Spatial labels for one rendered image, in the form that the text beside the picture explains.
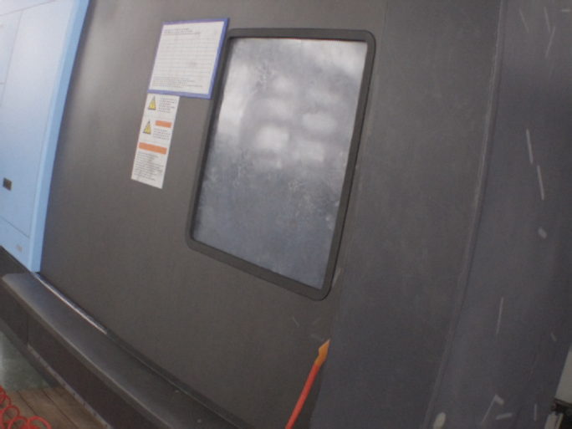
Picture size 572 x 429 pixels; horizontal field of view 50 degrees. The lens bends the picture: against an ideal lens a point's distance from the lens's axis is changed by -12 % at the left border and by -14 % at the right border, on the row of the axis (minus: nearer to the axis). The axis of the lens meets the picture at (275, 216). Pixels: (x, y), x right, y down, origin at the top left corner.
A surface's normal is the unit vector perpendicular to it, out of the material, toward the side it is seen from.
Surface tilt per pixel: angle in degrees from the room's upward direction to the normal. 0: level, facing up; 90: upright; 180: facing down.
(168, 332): 86
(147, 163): 86
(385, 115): 88
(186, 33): 86
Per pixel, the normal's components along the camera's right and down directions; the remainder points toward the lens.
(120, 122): -0.73, -0.07
